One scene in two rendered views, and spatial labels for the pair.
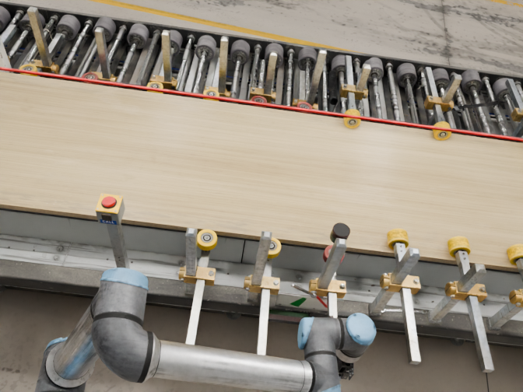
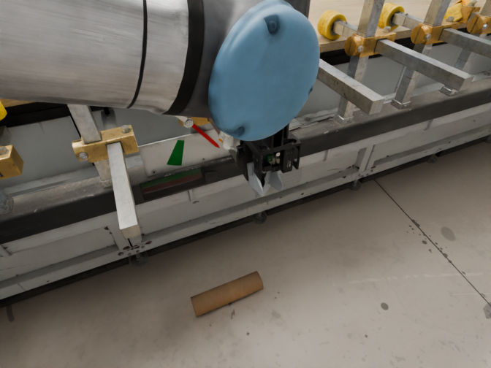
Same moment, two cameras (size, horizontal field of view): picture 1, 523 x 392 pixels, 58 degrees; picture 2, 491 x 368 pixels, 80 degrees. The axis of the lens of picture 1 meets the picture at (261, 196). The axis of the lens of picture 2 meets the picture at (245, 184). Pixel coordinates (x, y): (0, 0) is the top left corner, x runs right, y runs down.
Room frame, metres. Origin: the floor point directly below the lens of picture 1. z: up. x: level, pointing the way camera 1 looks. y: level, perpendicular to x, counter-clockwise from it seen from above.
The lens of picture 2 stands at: (0.24, -0.19, 1.23)
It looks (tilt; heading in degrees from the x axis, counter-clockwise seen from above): 44 degrees down; 341
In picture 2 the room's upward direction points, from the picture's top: straight up
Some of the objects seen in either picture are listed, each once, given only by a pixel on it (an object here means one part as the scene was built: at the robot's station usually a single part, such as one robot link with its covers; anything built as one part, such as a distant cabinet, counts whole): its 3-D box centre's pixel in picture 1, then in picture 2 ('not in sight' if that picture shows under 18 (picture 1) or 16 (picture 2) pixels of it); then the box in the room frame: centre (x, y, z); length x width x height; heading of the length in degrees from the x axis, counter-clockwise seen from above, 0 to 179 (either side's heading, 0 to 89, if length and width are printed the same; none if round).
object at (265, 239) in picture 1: (258, 270); (79, 106); (0.89, -0.04, 0.92); 0.04 x 0.04 x 0.48; 4
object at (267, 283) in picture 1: (261, 284); (106, 144); (0.89, -0.06, 0.81); 0.14 x 0.06 x 0.05; 94
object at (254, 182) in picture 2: not in sight; (258, 184); (0.59, -0.34, 0.86); 0.06 x 0.03 x 0.09; 3
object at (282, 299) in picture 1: (308, 302); (191, 150); (0.88, -0.26, 0.75); 0.26 x 0.01 x 0.10; 94
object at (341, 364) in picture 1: (342, 359); (269, 133); (0.60, -0.35, 0.97); 0.09 x 0.08 x 0.12; 3
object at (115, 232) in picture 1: (119, 252); not in sight; (0.86, 0.47, 0.93); 0.05 x 0.05 x 0.45; 4
